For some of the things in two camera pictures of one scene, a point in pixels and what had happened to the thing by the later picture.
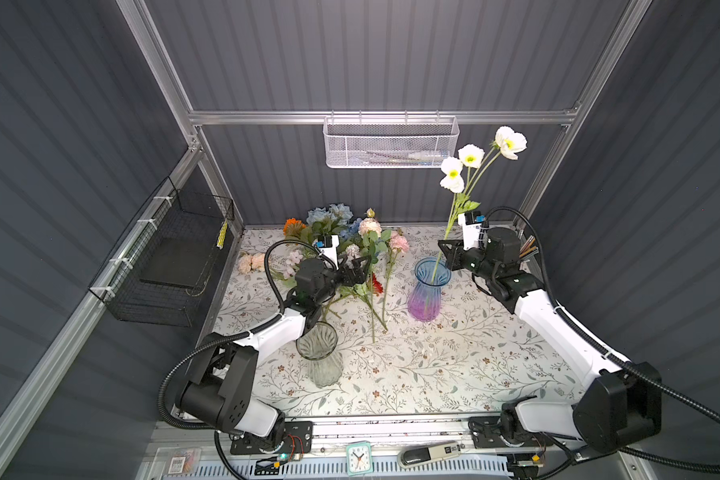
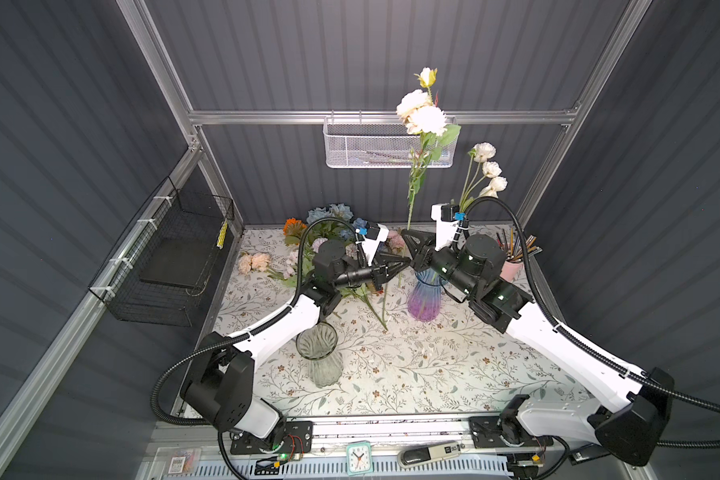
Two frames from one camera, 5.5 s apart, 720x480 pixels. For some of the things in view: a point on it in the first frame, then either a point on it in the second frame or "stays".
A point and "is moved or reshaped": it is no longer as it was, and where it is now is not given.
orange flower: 292,227 stays
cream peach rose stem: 370,229 to 424,116
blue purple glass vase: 430,274 stays
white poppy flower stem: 457,171 is moved or reshaped
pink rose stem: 398,242 stays
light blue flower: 337,212 stays
